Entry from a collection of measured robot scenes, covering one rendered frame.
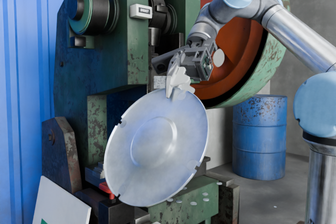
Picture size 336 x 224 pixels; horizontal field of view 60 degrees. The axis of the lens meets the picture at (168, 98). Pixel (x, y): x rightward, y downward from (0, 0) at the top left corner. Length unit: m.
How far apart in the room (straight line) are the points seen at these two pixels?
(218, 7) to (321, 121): 0.42
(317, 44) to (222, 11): 0.25
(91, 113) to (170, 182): 0.77
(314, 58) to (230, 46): 0.69
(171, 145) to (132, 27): 0.55
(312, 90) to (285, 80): 3.92
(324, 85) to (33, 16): 1.97
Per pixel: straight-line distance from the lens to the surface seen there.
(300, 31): 0.82
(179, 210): 1.17
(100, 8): 1.05
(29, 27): 2.23
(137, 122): 0.74
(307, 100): 0.60
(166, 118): 0.68
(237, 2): 0.81
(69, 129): 1.40
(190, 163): 0.60
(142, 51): 1.08
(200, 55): 0.75
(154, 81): 1.18
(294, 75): 4.46
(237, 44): 1.40
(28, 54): 2.21
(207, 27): 0.84
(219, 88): 1.41
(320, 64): 0.77
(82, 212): 1.26
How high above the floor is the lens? 1.08
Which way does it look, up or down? 4 degrees down
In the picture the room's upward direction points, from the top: straight up
